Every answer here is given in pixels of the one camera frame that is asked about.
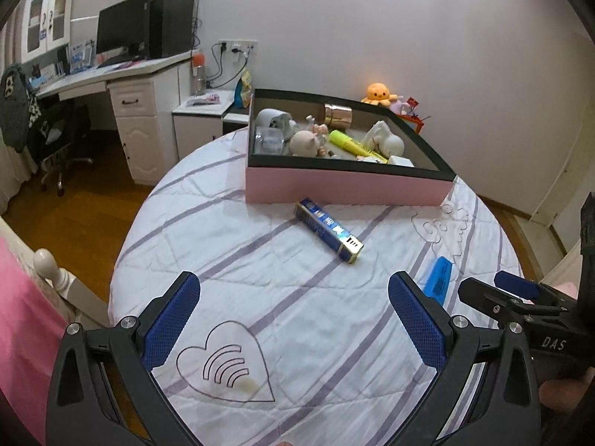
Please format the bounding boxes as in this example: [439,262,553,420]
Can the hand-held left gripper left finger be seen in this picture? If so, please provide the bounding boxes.
[45,271,202,446]

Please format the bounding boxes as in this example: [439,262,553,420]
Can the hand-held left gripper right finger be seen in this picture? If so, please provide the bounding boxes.
[388,271,542,446]

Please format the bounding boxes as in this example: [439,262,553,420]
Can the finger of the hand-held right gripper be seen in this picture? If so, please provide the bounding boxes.
[493,271,577,307]
[458,278,561,330]

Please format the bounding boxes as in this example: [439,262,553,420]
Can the bright blue case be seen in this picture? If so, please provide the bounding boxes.
[424,256,455,310]

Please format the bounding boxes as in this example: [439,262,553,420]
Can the dark blue gold box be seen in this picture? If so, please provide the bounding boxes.
[294,198,364,265]

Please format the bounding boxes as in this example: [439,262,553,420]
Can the pink box with black rim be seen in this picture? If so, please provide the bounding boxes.
[245,88,457,207]

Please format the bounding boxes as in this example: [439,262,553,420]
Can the white astronaut figure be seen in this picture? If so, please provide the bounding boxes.
[363,121,406,159]

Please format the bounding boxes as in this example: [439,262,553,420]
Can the clear plastic container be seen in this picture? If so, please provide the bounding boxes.
[255,127,285,155]

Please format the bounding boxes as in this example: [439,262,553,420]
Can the round pale pig toy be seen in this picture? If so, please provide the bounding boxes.
[289,130,322,157]

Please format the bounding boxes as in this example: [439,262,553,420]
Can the small pink block figure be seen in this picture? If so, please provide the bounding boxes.
[304,115,328,139]

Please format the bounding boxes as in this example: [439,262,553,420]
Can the rose gold metal cup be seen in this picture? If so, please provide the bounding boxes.
[324,103,353,130]

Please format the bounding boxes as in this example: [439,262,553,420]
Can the person's right hand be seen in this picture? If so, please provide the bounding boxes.
[539,376,589,412]

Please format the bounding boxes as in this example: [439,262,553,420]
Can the pink bed sheet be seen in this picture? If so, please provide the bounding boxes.
[0,237,70,446]

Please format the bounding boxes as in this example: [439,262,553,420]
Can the orange printed toy box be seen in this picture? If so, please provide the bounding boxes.
[395,114,425,135]

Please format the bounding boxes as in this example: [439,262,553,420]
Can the low white side table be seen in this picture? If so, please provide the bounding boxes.
[172,88,254,149]

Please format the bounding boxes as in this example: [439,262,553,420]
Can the white corner desk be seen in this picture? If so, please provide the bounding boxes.
[35,49,196,185]

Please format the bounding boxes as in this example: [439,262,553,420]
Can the black office chair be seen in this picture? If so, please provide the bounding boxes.
[28,102,94,196]

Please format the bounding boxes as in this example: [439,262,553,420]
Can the orange octopus plush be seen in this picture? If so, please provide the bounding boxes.
[361,83,401,104]

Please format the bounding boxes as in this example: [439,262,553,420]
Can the blue yellow snack bag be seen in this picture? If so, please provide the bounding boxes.
[234,71,255,109]

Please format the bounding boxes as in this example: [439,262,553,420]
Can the clear bottle with orange cap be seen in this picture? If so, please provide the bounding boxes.
[192,53,206,96]

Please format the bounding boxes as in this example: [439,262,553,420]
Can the blue white boxes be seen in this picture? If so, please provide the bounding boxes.
[70,42,96,72]

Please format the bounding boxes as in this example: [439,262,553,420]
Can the black computer tower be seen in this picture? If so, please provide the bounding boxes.
[149,0,195,59]

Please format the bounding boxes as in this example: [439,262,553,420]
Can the black computer monitor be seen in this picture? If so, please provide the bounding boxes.
[95,0,154,56]

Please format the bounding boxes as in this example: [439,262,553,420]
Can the white glass-door cabinet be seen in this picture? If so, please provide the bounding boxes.
[22,0,75,54]

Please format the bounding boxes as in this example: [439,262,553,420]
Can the white wooden bed post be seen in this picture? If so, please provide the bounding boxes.
[35,248,112,330]

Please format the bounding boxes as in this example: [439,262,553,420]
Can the black power cable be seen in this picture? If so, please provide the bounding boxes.
[211,42,228,89]

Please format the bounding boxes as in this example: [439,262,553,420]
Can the white wall outlet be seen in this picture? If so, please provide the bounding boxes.
[218,39,258,56]

